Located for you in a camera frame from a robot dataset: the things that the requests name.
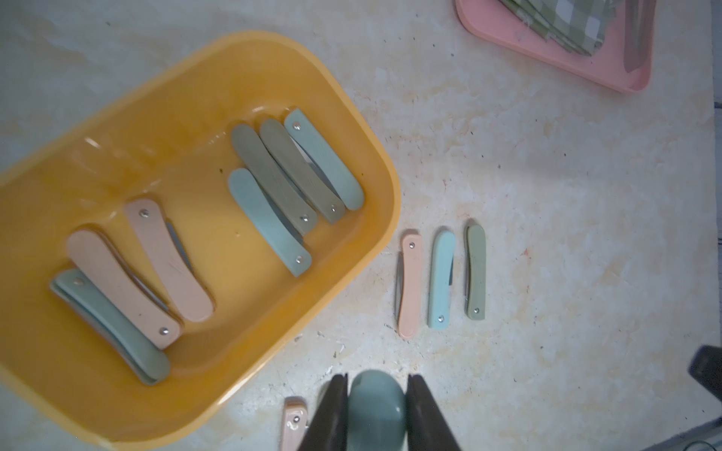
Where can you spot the pink knife in box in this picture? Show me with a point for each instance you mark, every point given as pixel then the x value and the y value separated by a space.
pixel 185 292

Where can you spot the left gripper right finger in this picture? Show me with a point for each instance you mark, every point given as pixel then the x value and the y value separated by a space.
pixel 427 429

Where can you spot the green knife in box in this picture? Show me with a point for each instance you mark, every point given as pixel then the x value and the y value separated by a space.
pixel 320 152

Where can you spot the pink plastic tray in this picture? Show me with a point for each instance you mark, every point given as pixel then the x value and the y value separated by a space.
pixel 490 20

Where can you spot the green checkered cloth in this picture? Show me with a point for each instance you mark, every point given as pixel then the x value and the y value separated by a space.
pixel 578 26

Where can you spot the olive knife in box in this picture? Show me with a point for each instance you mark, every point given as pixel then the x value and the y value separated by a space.
pixel 258 160
pixel 283 149

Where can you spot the teal folding knife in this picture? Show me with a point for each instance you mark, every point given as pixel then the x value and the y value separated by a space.
pixel 377 412
pixel 149 363

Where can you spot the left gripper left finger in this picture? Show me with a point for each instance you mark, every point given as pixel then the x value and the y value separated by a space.
pixel 328 429

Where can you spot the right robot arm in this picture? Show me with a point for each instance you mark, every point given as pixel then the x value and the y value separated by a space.
pixel 706 369

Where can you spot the yellow plastic storage box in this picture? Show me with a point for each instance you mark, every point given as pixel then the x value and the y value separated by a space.
pixel 170 141

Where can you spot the pink folding fruit knife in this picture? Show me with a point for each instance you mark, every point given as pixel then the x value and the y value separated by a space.
pixel 409 285

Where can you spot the teal knife in box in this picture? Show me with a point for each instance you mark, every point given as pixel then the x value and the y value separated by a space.
pixel 266 218

